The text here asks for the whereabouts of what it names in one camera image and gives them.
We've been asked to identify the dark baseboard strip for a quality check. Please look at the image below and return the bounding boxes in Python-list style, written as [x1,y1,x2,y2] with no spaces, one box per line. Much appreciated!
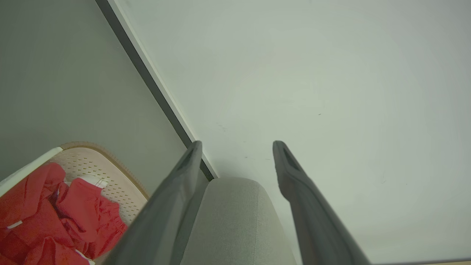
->
[95,0,217,181]

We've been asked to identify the red garment with white stripe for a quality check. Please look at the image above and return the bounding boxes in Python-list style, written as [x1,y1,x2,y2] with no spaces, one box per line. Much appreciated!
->
[0,162,91,265]

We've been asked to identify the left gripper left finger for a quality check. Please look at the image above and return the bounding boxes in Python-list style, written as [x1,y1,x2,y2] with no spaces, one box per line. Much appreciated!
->
[103,141,210,265]

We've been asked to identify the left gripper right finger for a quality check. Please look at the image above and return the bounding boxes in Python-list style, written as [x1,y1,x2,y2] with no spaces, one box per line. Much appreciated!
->
[272,140,371,265]

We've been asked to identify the red garment with striped cuffs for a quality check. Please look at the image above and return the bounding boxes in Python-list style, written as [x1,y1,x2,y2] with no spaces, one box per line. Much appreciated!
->
[55,177,128,260]

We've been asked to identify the cream perforated laundry basket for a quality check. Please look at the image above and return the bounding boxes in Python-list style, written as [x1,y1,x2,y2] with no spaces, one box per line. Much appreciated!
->
[0,142,150,265]

